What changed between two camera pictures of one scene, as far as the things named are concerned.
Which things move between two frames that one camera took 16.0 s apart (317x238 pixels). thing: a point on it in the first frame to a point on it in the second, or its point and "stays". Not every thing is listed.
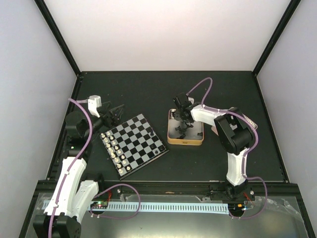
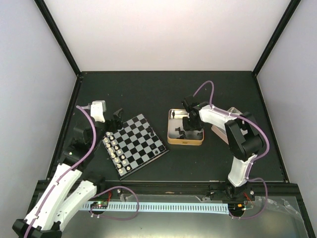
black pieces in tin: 182,130 stays
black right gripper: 187,121 to 187,127
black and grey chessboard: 132,144 stays
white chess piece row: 115,152 stays
